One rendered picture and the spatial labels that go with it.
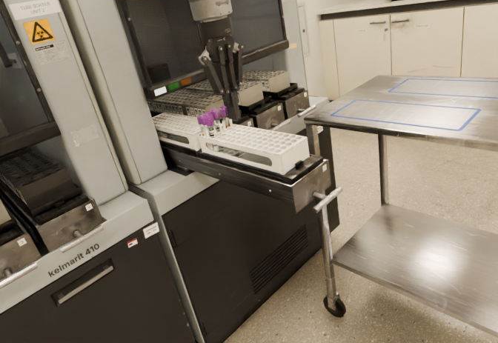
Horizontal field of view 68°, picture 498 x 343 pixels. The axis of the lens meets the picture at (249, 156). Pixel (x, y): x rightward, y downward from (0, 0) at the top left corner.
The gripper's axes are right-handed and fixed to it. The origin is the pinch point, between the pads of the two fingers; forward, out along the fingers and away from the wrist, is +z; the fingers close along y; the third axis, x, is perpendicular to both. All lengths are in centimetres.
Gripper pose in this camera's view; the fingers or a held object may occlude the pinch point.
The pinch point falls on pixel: (232, 105)
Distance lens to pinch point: 91.1
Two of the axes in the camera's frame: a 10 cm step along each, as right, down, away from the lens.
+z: 1.8, 9.0, 4.1
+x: -6.9, -1.8, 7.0
